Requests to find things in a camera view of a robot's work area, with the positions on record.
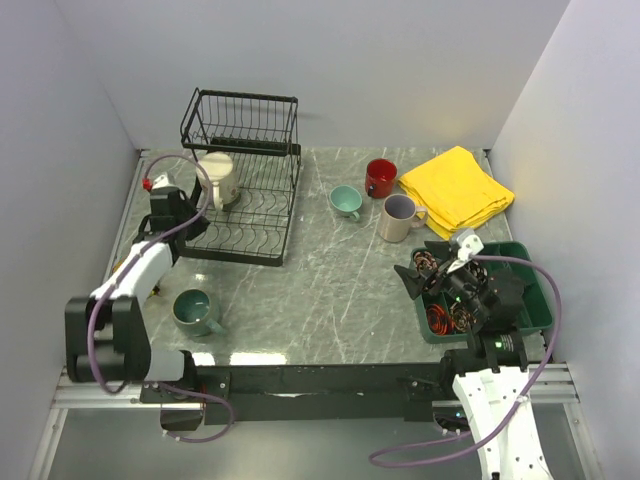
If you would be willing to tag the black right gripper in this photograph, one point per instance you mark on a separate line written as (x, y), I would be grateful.
(414, 282)

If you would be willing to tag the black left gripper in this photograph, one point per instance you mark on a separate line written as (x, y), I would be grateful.
(200, 225)

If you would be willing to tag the pink mug lilac inside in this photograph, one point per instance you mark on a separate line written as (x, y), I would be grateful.
(398, 216)

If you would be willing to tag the white floral mug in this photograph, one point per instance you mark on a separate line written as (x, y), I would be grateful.
(220, 169)

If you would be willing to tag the red mug black handle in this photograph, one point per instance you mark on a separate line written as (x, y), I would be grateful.
(380, 178)

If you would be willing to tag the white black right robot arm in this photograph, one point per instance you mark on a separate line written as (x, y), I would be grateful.
(491, 377)

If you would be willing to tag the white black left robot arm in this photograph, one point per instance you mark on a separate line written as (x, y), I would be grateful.
(105, 335)

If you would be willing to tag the pink black rolled tie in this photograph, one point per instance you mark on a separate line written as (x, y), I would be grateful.
(425, 262)

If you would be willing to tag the black white rolled tie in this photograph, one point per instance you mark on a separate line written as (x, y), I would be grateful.
(478, 272)

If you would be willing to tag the green divided organizer tray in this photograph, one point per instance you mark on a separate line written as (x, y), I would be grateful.
(530, 300)

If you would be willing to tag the red black rolled tie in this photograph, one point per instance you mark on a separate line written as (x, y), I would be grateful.
(438, 320)

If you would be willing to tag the brown black rolled tie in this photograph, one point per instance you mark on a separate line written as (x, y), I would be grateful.
(461, 318)

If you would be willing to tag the folded yellow cloth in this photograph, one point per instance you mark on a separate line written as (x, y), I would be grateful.
(456, 192)

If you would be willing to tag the dark green ceramic mug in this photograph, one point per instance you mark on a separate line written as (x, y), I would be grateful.
(197, 313)

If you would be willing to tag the small teal cup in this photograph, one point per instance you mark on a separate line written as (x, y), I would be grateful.
(346, 201)

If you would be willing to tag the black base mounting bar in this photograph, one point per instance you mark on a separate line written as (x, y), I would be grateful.
(408, 391)

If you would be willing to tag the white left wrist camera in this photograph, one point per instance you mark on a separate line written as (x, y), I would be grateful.
(162, 181)

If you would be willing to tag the black wire dish rack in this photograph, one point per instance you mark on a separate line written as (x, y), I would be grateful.
(260, 134)

